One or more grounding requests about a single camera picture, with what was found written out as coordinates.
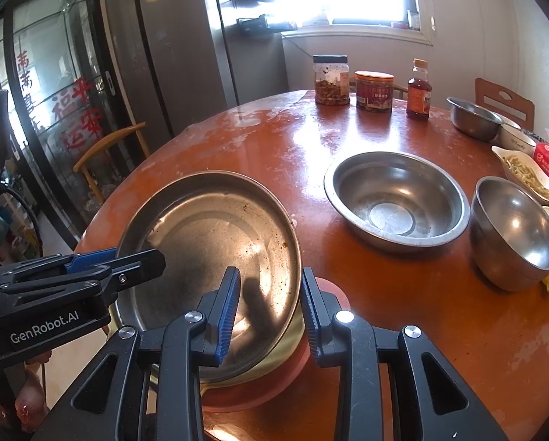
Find large steel bowl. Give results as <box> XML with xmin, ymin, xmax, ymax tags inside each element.
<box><xmin>324</xmin><ymin>151</ymin><xmax>471</xmax><ymax>253</ymax></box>

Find brown sauce bottle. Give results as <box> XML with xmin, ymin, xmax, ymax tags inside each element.
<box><xmin>406</xmin><ymin>59</ymin><xmax>433</xmax><ymax>121</ymax></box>

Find white ceramic bowl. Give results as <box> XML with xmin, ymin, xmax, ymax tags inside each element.
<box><xmin>499</xmin><ymin>117</ymin><xmax>539</xmax><ymax>153</ymax></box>

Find yellow shell-shaped plate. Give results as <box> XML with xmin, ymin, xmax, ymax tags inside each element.
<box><xmin>201</xmin><ymin>312</ymin><xmax>307</xmax><ymax>398</ymax></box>

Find wooden chair with cutout back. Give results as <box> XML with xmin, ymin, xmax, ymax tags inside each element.
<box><xmin>475</xmin><ymin>78</ymin><xmax>535</xmax><ymax>132</ymax></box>

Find wooden chair with curved rail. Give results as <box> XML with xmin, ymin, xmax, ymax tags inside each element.
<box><xmin>73</xmin><ymin>122</ymin><xmax>151</xmax><ymax>205</ymax></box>

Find grey refrigerator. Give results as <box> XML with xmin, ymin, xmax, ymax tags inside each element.
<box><xmin>104</xmin><ymin>0</ymin><xmax>289</xmax><ymax>157</ymax></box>

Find white dish with food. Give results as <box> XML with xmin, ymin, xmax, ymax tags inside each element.
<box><xmin>491</xmin><ymin>146</ymin><xmax>549</xmax><ymax>207</ymax></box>

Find small steel bowl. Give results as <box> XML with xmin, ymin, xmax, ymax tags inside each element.
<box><xmin>446</xmin><ymin>97</ymin><xmax>505</xmax><ymax>142</ymax></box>

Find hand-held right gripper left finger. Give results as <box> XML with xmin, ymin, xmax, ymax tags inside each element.
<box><xmin>31</xmin><ymin>266</ymin><xmax>241</xmax><ymax>441</ymax></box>

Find black-lidded clear jar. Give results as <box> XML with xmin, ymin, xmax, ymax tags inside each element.
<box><xmin>313</xmin><ymin>55</ymin><xmax>351</xmax><ymax>106</ymax></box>

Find glass door with red stickers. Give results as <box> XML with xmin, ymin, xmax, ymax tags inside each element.
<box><xmin>0</xmin><ymin>0</ymin><xmax>119</xmax><ymax>249</ymax></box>

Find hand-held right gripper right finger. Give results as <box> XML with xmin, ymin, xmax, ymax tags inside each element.
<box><xmin>301</xmin><ymin>266</ymin><xmax>509</xmax><ymax>441</ymax></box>

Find pink bear-shaped plate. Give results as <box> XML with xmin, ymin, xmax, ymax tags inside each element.
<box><xmin>201</xmin><ymin>276</ymin><xmax>351</xmax><ymax>413</ymax></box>

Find person's left hand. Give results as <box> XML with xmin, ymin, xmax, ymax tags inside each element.
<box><xmin>14</xmin><ymin>363</ymin><xmax>50</xmax><ymax>423</ymax></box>

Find medium steel bowl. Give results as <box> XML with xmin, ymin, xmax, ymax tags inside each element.
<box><xmin>470</xmin><ymin>176</ymin><xmax>549</xmax><ymax>292</ymax></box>

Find shallow steel plate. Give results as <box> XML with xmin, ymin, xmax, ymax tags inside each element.
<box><xmin>117</xmin><ymin>171</ymin><xmax>303</xmax><ymax>383</ymax></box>

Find black cable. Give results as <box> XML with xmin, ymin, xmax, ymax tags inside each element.
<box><xmin>0</xmin><ymin>186</ymin><xmax>43</xmax><ymax>258</ymax></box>

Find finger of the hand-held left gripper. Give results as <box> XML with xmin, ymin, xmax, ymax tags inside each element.
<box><xmin>0</xmin><ymin>249</ymin><xmax>167</xmax><ymax>306</ymax></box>
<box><xmin>0</xmin><ymin>247</ymin><xmax>119</xmax><ymax>281</ymax></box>

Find jar with orange lid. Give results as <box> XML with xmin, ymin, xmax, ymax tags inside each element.
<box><xmin>354</xmin><ymin>71</ymin><xmax>395</xmax><ymax>113</ymax></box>

